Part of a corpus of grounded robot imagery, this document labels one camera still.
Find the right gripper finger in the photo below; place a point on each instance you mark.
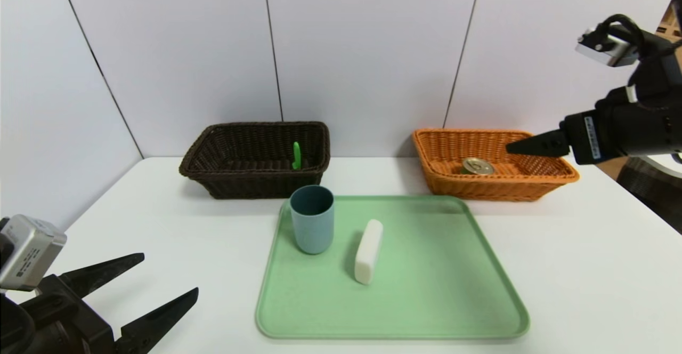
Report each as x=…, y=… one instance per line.
x=543, y=145

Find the dark woven bin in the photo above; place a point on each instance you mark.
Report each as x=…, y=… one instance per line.
x=647, y=194

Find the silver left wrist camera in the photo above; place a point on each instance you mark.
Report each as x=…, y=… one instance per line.
x=29, y=252

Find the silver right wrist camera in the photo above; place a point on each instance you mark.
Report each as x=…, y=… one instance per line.
x=607, y=50

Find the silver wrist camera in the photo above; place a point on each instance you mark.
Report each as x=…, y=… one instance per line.
x=29, y=252
x=607, y=50

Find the wooden shelf unit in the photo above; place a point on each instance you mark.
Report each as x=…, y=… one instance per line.
x=672, y=13

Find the dark brown wicker basket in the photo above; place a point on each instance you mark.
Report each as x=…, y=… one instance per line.
x=240, y=183

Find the blue plastic cup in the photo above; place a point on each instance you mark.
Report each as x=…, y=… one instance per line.
x=313, y=231

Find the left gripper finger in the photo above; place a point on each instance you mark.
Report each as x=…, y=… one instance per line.
x=104, y=271
x=160, y=319

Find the light green plastic tray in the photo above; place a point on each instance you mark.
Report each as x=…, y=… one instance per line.
x=426, y=300

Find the orange wicker basket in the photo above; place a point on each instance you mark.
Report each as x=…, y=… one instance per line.
x=479, y=188

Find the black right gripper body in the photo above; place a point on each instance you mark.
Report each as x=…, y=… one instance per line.
x=586, y=136

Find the white side table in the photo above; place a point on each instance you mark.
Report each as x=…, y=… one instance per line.
x=666, y=166

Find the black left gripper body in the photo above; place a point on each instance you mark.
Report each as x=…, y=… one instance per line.
x=74, y=310

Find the gold lid food can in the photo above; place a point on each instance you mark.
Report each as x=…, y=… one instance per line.
x=478, y=166

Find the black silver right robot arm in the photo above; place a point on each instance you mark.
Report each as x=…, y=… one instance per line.
x=660, y=114

